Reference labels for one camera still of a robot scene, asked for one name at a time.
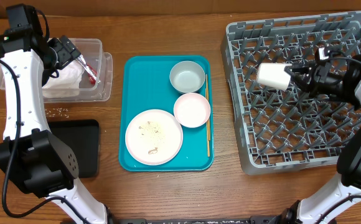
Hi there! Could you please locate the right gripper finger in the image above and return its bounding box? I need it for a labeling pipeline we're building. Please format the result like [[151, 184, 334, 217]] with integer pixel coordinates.
[[284, 63, 311, 74], [291, 75, 311, 92]]

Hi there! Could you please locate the white cup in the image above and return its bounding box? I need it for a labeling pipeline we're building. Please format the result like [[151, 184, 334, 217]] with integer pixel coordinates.
[[256, 63, 291, 91]]

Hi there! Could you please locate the red snack wrapper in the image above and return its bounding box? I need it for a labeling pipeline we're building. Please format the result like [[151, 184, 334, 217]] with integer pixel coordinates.
[[78, 55, 97, 85]]

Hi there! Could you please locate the white napkin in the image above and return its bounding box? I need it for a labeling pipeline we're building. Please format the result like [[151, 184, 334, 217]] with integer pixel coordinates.
[[43, 62, 85, 89]]

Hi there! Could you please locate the grey bowl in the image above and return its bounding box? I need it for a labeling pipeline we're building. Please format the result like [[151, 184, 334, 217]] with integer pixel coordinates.
[[169, 61, 206, 94]]

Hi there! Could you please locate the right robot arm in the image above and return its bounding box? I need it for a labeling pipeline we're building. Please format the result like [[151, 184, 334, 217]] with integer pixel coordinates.
[[272, 47, 361, 223]]

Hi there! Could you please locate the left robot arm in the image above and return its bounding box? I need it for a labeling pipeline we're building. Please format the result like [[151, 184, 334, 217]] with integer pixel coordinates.
[[0, 4, 115, 223]]

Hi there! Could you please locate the grey dishwasher rack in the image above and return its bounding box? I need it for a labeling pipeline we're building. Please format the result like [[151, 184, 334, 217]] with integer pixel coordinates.
[[221, 11, 361, 175]]

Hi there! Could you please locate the clear plastic bin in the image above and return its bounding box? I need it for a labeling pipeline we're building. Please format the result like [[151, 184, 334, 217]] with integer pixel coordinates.
[[0, 38, 103, 98]]

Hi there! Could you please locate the black tray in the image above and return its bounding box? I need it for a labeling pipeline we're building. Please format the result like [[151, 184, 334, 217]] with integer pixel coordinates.
[[48, 119, 100, 178]]

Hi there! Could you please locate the wooden chopstick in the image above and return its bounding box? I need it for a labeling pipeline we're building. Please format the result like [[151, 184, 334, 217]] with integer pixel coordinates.
[[205, 86, 211, 157], [205, 74, 211, 141]]

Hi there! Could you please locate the teal serving tray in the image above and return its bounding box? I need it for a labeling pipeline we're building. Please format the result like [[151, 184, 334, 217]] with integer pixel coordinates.
[[118, 55, 214, 172]]

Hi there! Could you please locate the small pink bowl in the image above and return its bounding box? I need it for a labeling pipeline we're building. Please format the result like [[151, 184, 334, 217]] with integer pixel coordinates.
[[174, 93, 211, 128]]

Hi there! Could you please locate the large white plate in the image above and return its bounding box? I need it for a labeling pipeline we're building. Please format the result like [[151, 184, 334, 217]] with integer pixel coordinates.
[[125, 109, 184, 166]]

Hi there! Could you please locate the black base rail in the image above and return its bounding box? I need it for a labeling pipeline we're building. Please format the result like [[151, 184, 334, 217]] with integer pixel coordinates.
[[109, 215, 288, 224]]

